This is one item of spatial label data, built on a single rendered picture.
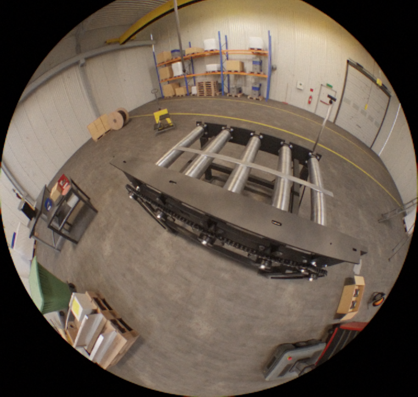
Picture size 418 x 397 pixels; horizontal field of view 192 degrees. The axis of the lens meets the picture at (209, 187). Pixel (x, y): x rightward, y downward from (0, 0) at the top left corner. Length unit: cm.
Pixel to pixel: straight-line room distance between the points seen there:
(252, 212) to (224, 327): 144
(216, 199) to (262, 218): 13
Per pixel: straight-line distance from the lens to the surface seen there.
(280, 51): 944
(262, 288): 154
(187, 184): 38
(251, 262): 115
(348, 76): 1041
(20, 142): 1078
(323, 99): 965
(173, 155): 103
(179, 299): 155
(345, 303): 236
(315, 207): 87
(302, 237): 36
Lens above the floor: 145
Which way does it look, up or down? 52 degrees down
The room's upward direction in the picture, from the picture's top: 7 degrees counter-clockwise
